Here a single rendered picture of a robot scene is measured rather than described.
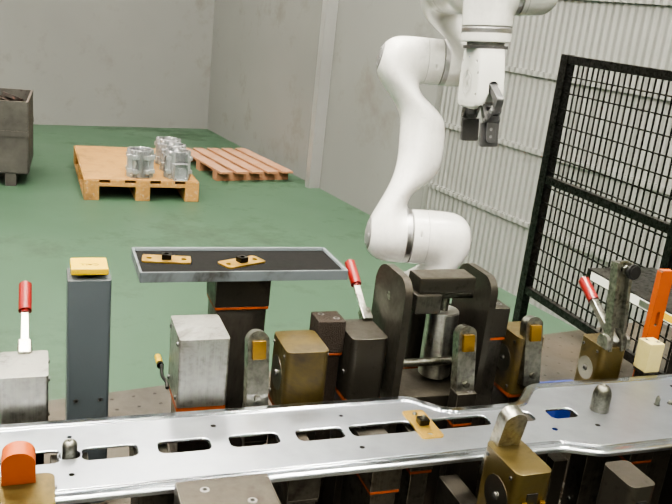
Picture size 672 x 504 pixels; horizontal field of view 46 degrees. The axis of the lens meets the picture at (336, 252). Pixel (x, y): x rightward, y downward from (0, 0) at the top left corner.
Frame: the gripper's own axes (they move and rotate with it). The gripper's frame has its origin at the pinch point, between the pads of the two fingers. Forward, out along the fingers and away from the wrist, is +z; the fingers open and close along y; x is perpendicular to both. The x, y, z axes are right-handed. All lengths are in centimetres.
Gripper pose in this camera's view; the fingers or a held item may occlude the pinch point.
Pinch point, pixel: (478, 138)
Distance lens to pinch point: 141.1
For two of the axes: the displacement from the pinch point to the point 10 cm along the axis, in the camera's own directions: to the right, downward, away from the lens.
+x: 9.8, -0.1, 1.9
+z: -0.3, 9.7, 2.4
